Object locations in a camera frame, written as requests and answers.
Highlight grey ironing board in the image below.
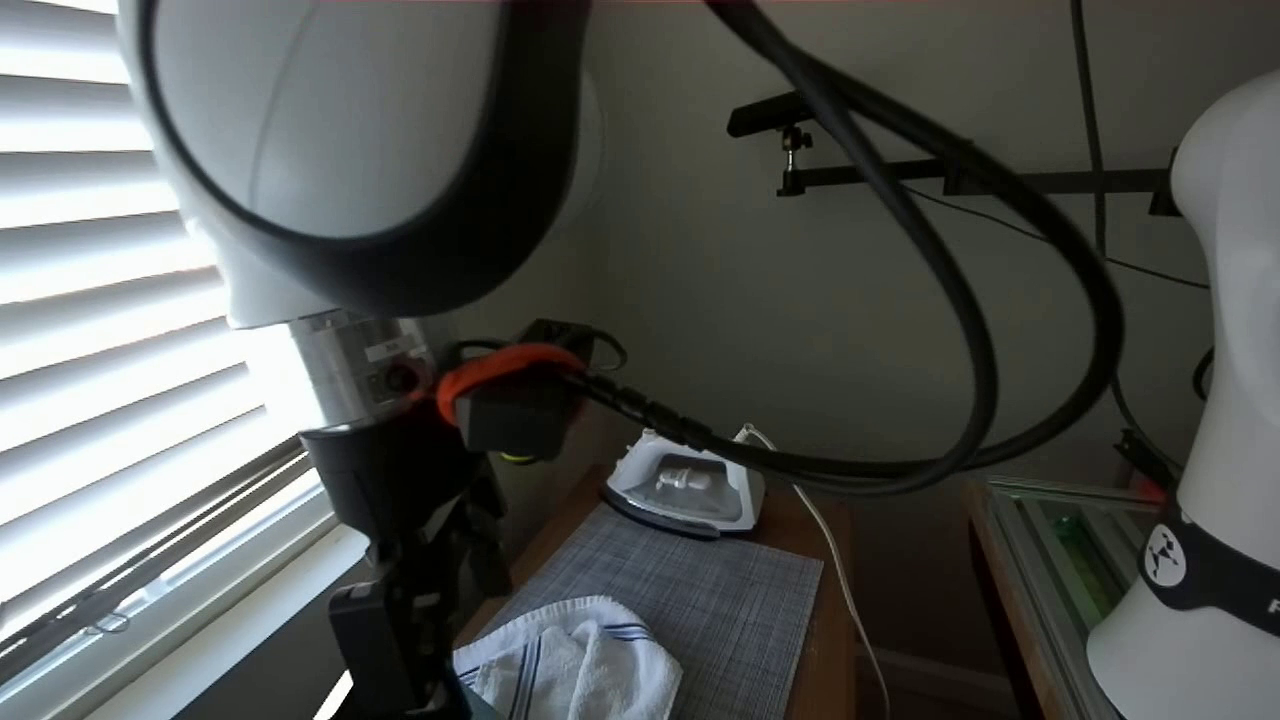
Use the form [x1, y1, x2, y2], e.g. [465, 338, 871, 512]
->
[498, 499, 830, 720]

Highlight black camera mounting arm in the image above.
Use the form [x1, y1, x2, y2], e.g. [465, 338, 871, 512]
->
[776, 119, 1183, 219]

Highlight orange cable wrap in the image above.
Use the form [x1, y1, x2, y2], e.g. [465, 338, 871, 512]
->
[434, 342, 588, 429]

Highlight thin black camera cable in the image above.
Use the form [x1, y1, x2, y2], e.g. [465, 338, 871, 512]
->
[903, 0, 1217, 296]

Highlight white window blinds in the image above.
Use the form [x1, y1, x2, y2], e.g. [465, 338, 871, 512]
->
[0, 0, 334, 655]

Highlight red and black clamp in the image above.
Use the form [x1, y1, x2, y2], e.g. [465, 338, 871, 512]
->
[1112, 423, 1183, 504]

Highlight white window frame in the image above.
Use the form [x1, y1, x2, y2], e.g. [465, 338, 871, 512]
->
[0, 0, 378, 720]

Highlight white clothes iron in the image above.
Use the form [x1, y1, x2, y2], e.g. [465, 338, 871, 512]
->
[599, 423, 771, 544]

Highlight white towel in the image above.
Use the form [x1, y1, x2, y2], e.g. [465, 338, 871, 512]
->
[447, 593, 688, 720]

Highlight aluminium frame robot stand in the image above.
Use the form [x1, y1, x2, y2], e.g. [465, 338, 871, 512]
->
[963, 474, 1183, 720]

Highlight wooden table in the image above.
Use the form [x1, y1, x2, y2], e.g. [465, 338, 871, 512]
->
[456, 396, 898, 720]

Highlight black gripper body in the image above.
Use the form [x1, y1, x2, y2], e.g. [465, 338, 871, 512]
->
[301, 411, 518, 603]

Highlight white iron power cord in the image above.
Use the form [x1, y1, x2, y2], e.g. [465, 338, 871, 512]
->
[732, 422, 898, 720]

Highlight black bar camera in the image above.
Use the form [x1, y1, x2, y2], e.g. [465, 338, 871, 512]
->
[725, 86, 820, 141]

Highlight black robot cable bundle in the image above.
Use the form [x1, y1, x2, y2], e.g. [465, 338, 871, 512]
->
[556, 0, 1132, 499]

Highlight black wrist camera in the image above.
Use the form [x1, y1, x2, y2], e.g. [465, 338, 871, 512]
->
[456, 380, 582, 463]

